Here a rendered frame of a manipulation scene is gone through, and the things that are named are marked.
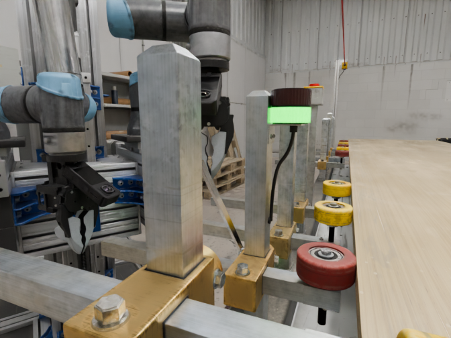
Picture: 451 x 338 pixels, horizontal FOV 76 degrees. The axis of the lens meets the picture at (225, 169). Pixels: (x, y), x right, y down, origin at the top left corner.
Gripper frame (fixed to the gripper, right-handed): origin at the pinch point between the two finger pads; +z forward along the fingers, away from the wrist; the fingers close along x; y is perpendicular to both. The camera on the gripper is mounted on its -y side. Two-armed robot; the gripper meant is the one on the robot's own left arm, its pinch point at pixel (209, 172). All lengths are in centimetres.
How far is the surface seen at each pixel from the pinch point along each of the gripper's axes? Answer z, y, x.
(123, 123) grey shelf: -6, 305, 140
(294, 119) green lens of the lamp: -9.8, -10.9, -13.3
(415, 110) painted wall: -33, 670, -429
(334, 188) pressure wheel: 9.6, 29.6, -33.1
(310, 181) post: 15, 63, -35
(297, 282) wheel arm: 13.5, -13.9, -14.0
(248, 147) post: -5.4, -7.5, -6.9
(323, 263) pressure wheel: 8.9, -16.9, -16.6
